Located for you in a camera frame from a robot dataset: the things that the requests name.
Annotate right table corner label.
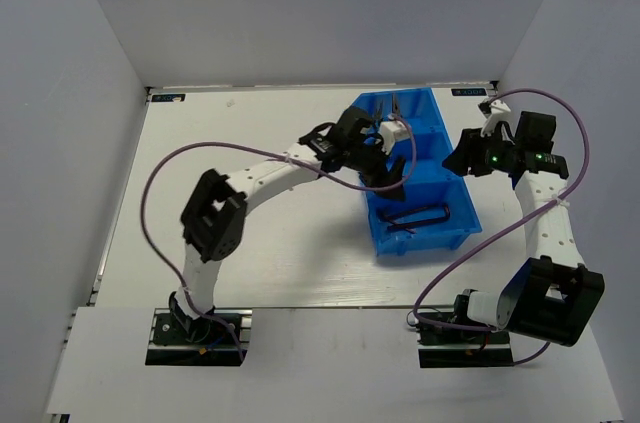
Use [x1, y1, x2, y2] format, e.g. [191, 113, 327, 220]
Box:
[451, 87, 487, 97]

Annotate table corner label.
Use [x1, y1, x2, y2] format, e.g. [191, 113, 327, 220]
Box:
[151, 93, 186, 103]
[451, 87, 487, 97]

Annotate purple cable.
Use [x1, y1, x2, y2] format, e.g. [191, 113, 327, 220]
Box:
[412, 88, 590, 365]
[139, 115, 418, 363]

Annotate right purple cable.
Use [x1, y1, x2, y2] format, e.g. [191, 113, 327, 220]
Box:
[412, 88, 590, 365]

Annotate thin dark hex key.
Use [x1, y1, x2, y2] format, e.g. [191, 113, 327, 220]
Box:
[386, 224, 416, 234]

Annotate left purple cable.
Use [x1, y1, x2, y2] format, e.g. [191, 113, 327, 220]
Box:
[139, 115, 418, 363]

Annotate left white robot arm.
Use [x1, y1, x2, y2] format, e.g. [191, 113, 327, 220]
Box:
[169, 107, 411, 342]

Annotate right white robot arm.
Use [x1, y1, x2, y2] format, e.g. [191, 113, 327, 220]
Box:
[442, 101, 605, 347]

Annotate yellow needle-nose pliers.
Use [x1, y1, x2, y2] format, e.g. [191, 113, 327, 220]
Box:
[389, 93, 404, 124]
[373, 97, 385, 126]

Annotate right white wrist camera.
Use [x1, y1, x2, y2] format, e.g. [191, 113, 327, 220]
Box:
[478, 99, 511, 138]

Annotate left table corner label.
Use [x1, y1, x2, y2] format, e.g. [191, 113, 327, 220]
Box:
[151, 93, 186, 103]

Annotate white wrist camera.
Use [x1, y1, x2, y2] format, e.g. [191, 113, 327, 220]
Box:
[378, 119, 410, 155]
[478, 99, 511, 138]

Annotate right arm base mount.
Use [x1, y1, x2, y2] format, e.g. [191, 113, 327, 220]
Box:
[406, 312, 514, 369]

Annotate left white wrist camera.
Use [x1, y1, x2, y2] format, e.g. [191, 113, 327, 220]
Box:
[378, 119, 410, 155]

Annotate blue plastic compartment bin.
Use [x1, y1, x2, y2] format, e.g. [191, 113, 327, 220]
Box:
[353, 88, 482, 256]

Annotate large red hex key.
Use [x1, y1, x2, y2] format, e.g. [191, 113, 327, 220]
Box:
[376, 203, 451, 228]

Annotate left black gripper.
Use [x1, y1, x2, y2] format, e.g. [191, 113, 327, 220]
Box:
[343, 133, 406, 200]

